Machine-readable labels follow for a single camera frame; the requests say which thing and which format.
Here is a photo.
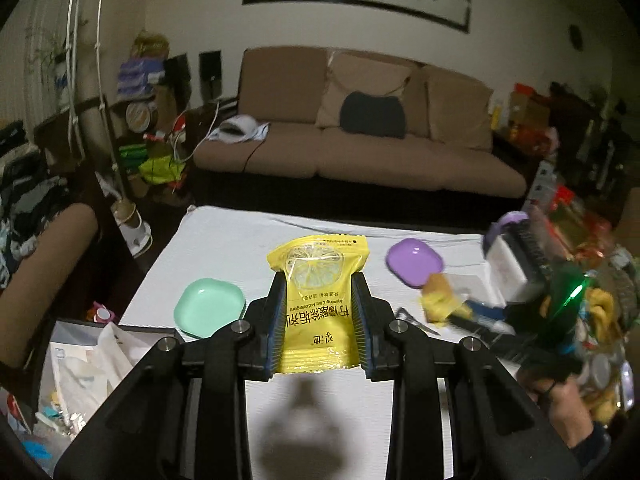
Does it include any white box with keyboard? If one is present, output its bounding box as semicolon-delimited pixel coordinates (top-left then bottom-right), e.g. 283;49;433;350
483;211;550;304

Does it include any brown sofa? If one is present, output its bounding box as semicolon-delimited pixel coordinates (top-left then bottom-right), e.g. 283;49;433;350
194;46;526;200

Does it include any purple plastic plate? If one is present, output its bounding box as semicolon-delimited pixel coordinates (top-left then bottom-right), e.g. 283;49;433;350
385;238;445;288

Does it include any person's right hand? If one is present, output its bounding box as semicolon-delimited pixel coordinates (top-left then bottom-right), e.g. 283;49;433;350
516;367;593;448

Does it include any black cushion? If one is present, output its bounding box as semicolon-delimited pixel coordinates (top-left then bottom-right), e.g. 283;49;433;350
340;91;407;139

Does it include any black storage bin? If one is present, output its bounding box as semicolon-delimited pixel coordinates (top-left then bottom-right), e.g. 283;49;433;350
26;321;180;474

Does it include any wicker basket of snacks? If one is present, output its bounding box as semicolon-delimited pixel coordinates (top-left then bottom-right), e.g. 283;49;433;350
530;197;639;425

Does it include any orange brown packet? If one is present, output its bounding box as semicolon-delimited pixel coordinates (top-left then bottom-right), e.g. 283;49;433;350
420;273;473;324

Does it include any yellow lemon sachet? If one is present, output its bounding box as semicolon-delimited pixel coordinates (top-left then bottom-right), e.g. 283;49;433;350
267;234;369;374

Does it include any mint green plastic plate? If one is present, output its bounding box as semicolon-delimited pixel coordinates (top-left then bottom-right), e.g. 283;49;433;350
174;278;246;338

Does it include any white floor stand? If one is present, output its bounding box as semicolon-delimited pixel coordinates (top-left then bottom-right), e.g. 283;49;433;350
63;0;153;259

